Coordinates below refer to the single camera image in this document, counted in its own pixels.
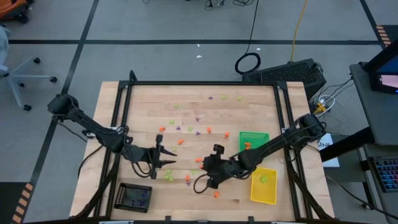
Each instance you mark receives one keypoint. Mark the white office chair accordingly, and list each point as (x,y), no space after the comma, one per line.
(14,76)

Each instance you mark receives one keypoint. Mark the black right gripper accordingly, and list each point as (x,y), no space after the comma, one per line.
(217,168)

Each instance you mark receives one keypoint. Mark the black plastic basket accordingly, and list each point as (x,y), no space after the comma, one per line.
(126,203)

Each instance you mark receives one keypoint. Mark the black computer case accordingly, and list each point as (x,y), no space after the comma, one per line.
(286,73)

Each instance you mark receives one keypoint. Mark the black table clamp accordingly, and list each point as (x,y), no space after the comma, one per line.
(168,218)
(251,218)

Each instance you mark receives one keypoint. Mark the black desk beam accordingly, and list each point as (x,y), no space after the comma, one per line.
(348,143)

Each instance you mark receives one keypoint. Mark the white paper sheet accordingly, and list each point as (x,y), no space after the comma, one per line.
(332,162)

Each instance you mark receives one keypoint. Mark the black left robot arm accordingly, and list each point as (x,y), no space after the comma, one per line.
(90,126)

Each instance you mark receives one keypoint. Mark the black monitor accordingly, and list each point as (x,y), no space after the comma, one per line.
(387,81)

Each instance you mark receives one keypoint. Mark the yellow plastic basket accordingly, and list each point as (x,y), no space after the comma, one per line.
(264,194)

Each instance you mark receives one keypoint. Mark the orange chair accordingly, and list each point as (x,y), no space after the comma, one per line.
(12,7)

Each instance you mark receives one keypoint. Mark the backlit keyboard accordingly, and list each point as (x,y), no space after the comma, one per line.
(387,172)

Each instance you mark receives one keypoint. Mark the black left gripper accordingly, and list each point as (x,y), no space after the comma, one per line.
(152,155)

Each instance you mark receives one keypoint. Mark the green plastic basket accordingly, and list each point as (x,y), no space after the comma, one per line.
(258,138)

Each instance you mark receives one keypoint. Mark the grey desk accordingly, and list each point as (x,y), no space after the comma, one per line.
(376,118)

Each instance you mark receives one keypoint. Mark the yellow power plug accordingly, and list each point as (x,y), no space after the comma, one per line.
(320,108)

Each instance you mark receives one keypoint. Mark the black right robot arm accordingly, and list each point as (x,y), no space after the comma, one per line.
(273,143)

